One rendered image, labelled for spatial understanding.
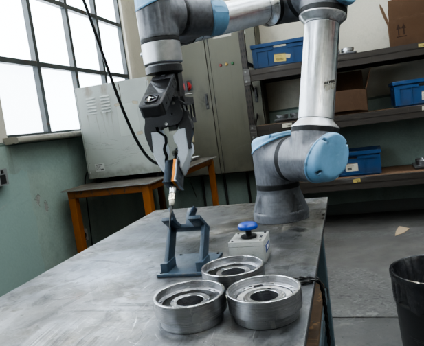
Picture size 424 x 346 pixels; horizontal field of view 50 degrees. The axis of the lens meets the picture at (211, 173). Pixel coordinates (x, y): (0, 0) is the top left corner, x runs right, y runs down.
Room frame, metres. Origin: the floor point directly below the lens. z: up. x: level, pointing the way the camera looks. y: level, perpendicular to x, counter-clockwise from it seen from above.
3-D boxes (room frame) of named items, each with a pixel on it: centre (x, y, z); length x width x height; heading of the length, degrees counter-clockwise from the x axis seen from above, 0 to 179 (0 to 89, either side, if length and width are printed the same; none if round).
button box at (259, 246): (0.89, -0.06, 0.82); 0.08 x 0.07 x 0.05; 163
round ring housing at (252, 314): (0.62, -0.05, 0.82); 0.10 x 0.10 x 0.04
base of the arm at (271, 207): (1.22, -0.17, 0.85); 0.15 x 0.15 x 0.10
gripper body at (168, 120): (0.90, 0.06, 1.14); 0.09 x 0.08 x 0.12; 163
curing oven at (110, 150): (3.29, 0.46, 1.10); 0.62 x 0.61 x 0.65; 163
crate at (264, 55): (4.29, -0.79, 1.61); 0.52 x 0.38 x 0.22; 76
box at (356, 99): (4.13, -1.27, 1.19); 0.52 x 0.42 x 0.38; 73
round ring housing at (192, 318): (0.64, 0.06, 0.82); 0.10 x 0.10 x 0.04
